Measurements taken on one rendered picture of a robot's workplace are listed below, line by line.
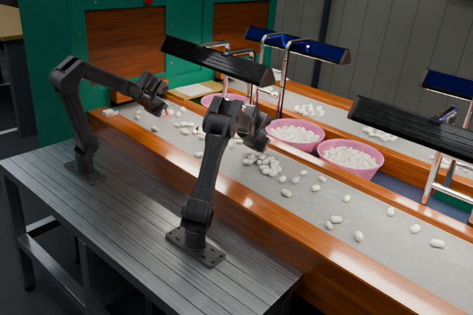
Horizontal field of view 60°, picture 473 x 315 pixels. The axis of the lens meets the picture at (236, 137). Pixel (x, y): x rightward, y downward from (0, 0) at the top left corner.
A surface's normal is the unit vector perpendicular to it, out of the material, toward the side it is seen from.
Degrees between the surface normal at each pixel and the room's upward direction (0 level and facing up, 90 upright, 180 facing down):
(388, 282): 0
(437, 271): 0
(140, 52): 90
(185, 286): 0
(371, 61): 90
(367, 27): 90
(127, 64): 90
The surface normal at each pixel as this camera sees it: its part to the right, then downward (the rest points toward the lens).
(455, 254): 0.07, -0.90
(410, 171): -0.69, 0.26
